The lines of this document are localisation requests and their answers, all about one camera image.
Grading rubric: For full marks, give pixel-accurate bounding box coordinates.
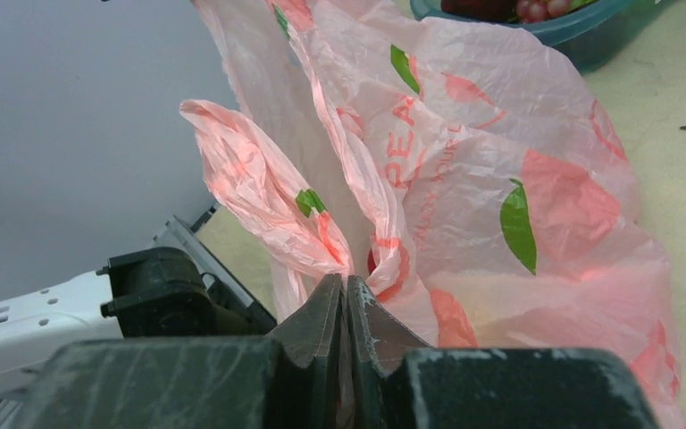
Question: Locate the red fake grape bunch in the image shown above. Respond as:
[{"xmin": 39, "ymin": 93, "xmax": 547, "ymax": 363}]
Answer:
[{"xmin": 514, "ymin": 0, "xmax": 575, "ymax": 23}]

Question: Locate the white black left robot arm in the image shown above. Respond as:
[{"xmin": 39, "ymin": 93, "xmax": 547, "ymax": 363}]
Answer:
[{"xmin": 0, "ymin": 214, "xmax": 277, "ymax": 428}]

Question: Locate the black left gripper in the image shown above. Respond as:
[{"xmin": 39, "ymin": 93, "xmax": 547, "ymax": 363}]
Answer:
[{"xmin": 96, "ymin": 206, "xmax": 277, "ymax": 338}]

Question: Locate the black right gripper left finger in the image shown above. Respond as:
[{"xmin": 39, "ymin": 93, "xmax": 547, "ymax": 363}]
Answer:
[{"xmin": 264, "ymin": 274, "xmax": 343, "ymax": 428}]

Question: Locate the teal plastic basin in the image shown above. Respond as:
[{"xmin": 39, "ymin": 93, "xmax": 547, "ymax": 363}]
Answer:
[{"xmin": 409, "ymin": 0, "xmax": 670, "ymax": 72}]

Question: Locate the dark red fake apple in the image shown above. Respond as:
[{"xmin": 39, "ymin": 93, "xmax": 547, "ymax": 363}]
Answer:
[{"xmin": 440, "ymin": 0, "xmax": 516, "ymax": 22}]

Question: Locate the pink plastic bag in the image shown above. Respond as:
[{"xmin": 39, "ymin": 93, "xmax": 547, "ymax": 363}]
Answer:
[{"xmin": 180, "ymin": 1, "xmax": 685, "ymax": 428}]

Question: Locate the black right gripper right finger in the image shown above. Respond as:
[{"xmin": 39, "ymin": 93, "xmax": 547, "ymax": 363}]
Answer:
[{"xmin": 346, "ymin": 276, "xmax": 430, "ymax": 428}]

